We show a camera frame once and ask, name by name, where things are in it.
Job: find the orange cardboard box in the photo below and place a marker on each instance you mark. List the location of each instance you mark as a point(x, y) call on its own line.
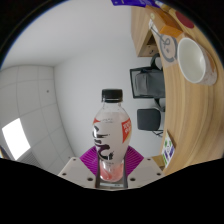
point(168, 25)

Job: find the white mug with orange print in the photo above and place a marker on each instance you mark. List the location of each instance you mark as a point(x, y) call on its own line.
point(193, 61)

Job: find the wooden side desk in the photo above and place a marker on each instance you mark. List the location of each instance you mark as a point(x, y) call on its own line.
point(140, 30)

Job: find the purple hanging package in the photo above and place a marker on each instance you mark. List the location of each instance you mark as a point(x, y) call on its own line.
point(133, 2)

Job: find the black padded office chair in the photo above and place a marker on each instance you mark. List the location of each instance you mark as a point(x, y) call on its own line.
point(149, 119)

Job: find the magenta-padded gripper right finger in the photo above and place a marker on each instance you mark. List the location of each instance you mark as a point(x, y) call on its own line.
point(135, 160)

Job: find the white and green leaflet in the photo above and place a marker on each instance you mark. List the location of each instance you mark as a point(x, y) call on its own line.
point(168, 150)

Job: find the black mesh office chair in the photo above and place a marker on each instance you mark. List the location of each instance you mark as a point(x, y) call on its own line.
point(132, 83)

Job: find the clear bottle with pink drink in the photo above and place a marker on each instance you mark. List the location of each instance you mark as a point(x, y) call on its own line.
point(111, 133)

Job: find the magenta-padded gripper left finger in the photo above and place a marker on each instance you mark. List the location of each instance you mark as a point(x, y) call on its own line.
point(88, 159)

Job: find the grey backpack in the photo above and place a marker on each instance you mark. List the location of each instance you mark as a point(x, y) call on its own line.
point(150, 83)

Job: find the square ceiling light panel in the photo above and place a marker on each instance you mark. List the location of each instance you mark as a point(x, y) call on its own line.
point(16, 138)

